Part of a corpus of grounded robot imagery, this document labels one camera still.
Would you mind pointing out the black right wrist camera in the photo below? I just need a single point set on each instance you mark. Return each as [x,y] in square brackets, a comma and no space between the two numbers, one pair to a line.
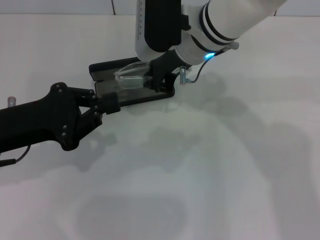
[160,25]

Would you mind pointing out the black glasses case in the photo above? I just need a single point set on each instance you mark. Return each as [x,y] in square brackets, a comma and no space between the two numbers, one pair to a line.
[136,96]

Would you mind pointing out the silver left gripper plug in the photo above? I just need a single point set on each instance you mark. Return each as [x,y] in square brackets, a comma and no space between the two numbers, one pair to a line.
[11,102]

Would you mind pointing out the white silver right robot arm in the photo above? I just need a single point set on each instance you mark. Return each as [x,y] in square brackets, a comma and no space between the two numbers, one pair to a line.
[225,22]

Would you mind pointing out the clear white glasses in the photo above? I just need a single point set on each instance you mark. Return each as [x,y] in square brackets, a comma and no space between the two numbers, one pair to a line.
[130,82]

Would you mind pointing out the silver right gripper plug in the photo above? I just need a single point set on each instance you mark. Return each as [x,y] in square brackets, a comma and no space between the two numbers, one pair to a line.
[183,75]

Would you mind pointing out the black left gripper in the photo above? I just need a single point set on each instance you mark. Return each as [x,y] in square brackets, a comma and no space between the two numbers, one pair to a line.
[37,122]

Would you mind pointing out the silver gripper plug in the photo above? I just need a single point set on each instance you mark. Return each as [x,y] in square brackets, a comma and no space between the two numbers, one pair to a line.
[11,102]
[183,75]

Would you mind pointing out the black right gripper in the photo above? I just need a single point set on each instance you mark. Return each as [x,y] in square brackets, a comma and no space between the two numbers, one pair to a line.
[165,63]

